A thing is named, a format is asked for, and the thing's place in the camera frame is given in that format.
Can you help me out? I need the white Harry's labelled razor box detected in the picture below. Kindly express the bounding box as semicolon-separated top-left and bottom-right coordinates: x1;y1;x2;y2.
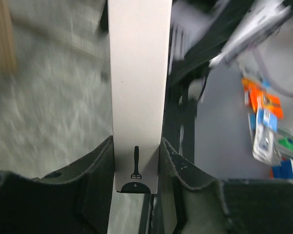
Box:
108;0;172;194

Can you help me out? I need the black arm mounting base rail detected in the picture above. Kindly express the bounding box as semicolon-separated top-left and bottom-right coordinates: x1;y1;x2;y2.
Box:
136;0;259;234

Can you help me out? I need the colourful packaged items pile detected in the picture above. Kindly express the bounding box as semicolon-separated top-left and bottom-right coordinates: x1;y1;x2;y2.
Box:
241;77;293;179

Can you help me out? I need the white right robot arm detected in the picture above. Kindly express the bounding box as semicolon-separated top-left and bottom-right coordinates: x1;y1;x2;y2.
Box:
209;0;293;67

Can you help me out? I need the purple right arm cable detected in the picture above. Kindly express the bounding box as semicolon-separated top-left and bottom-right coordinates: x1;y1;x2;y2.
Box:
253;46;293;99

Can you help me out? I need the light wooden two-tier shelf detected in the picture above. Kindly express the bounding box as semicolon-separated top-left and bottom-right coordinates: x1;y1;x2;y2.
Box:
0;0;17;74

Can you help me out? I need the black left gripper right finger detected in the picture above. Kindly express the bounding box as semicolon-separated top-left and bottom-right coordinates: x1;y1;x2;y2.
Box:
159;139;293;234

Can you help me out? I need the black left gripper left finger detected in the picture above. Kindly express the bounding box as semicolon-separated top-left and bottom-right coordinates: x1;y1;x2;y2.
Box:
0;137;114;234

